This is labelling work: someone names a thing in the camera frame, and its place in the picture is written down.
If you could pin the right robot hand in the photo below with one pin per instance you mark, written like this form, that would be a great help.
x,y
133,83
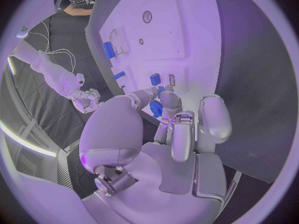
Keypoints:
x,y
85,100

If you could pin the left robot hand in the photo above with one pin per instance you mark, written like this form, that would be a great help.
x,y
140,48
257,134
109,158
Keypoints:
x,y
140,181

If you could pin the blue plug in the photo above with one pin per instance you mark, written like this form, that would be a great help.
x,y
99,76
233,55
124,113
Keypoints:
x,y
160,91

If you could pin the white task board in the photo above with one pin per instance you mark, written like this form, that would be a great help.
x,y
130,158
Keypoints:
x,y
163,50

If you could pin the large blue block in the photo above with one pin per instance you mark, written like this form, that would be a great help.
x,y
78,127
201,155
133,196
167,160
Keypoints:
x,y
108,50

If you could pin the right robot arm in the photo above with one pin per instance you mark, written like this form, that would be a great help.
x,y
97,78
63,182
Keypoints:
x,y
46,67

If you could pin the blue square block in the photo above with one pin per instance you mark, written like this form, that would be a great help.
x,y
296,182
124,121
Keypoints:
x,y
155,79

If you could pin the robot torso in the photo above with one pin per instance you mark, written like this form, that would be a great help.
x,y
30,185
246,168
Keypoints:
x,y
22,32

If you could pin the blue cylinder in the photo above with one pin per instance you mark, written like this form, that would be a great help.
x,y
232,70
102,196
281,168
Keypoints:
x,y
119,75

